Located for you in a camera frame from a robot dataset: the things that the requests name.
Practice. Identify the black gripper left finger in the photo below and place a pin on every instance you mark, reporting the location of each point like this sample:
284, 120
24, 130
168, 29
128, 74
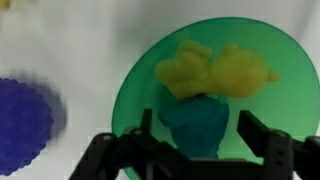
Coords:
133, 153

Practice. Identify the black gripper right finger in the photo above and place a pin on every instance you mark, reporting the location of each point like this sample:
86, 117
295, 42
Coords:
283, 156

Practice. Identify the translucent green plastic bowl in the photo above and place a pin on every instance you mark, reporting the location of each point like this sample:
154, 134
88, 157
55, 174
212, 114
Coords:
286, 100

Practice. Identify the purple spiky ball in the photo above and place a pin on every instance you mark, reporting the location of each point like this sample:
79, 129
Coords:
20, 126

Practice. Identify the teal green toy animal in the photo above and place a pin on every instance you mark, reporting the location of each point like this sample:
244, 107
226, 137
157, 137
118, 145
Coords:
196, 123

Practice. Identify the yellow toy animal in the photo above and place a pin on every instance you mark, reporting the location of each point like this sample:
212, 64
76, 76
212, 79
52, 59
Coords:
233, 73

